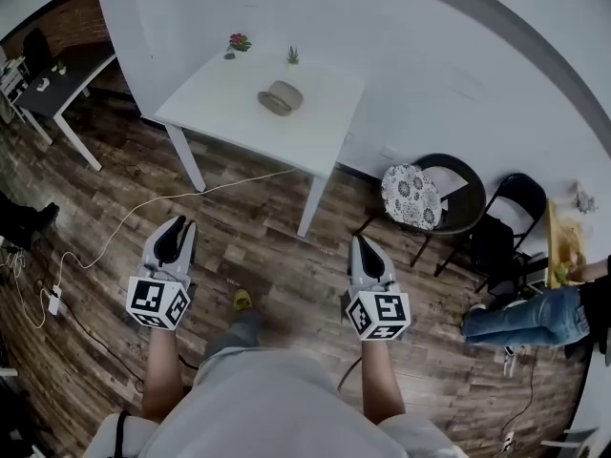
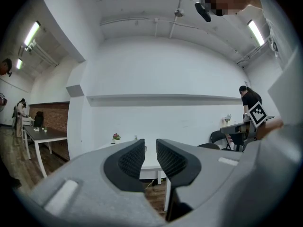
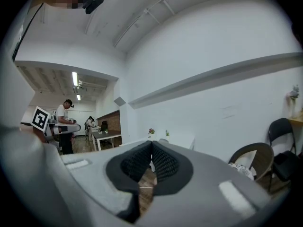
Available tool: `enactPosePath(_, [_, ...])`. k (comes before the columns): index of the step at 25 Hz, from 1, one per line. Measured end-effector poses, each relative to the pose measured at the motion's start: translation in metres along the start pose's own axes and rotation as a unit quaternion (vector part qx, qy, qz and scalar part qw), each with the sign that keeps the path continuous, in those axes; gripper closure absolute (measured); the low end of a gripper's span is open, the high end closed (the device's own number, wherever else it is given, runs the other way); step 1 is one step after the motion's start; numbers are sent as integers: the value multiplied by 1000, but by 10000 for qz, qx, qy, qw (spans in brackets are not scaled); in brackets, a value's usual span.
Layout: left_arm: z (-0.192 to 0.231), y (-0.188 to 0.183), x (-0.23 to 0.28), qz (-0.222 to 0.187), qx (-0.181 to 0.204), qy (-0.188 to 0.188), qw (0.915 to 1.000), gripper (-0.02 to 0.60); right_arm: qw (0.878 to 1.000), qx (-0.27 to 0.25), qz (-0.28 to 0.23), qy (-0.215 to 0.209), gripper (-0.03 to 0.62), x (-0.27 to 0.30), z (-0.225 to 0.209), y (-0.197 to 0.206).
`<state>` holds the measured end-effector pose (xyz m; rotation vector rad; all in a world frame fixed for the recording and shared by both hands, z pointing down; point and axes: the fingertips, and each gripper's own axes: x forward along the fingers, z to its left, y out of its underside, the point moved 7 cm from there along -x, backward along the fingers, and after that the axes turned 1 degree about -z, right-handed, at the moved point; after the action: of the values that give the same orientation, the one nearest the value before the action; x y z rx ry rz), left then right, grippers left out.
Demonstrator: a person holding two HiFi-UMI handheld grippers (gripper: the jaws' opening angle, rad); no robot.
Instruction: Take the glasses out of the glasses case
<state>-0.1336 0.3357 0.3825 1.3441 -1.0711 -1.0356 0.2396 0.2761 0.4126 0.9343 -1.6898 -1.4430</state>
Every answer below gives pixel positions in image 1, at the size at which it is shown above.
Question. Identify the white table leg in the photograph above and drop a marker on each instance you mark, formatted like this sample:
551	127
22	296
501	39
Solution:
312	205
188	160

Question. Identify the red flower potted plant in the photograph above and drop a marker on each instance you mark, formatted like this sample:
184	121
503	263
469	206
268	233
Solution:
238	42

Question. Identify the small green potted plant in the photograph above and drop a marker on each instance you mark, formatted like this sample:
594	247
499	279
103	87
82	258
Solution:
292	56

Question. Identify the person's left forearm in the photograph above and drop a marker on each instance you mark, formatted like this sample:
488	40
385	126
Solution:
162	375

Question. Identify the person's yellow-green shoe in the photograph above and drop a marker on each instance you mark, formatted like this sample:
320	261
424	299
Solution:
242	299

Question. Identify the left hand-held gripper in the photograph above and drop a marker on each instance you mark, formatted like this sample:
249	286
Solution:
153	301

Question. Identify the white floor socket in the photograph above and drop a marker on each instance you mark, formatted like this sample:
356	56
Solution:
508	442

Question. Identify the dark wicker round chair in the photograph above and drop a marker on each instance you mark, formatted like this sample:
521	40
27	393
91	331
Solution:
470	198

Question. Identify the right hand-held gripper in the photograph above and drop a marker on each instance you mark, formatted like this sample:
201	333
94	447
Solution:
379	313

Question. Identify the tiny potted plant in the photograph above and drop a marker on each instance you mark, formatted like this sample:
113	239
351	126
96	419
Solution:
60	67

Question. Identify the black office chair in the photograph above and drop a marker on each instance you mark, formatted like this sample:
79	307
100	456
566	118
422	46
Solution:
35	48

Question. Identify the person's right forearm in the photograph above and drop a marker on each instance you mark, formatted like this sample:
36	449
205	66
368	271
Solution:
382	380

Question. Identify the black folding chair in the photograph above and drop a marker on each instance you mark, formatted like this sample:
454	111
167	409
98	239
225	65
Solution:
496	246

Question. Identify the vase of pale flowers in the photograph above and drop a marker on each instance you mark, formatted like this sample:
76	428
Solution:
584	201

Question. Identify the small white desk object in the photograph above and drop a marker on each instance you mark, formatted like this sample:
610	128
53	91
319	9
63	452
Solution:
43	84

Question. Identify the floral round seat cushion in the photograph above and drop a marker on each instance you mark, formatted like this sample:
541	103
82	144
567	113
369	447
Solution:
410	196

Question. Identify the person's grey trouser leg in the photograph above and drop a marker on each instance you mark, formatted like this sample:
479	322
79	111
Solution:
236	334

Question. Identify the white shelf board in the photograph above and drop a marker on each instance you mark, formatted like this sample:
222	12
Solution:
570	437

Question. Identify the person's white shirt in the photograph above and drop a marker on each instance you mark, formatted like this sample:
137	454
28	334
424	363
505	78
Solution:
267	408

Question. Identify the white power adapter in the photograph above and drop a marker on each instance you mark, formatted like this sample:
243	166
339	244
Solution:
55	301

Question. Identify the dark desk with white frame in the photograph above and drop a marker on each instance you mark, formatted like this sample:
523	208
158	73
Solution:
62	91

